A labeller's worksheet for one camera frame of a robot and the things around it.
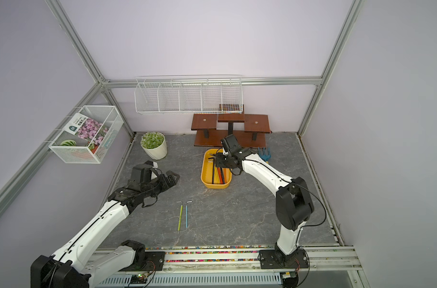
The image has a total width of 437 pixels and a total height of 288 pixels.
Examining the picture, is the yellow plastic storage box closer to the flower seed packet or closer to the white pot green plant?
the white pot green plant

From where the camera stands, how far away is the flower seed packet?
2.38 ft

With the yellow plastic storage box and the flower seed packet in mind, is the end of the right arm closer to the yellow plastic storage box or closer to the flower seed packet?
the yellow plastic storage box

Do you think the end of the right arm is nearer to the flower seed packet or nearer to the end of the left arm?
the end of the left arm

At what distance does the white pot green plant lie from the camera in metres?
1.01

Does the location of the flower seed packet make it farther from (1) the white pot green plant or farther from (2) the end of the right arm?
(2) the end of the right arm

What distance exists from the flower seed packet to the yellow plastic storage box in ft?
1.59

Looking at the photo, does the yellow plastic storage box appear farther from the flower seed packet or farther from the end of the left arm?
the flower seed packet

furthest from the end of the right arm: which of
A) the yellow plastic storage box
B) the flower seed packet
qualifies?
the flower seed packet

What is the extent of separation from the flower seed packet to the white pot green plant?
233 mm

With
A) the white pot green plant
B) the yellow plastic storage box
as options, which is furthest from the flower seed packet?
the yellow plastic storage box

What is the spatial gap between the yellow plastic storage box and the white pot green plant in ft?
0.81

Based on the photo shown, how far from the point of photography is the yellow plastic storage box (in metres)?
0.95
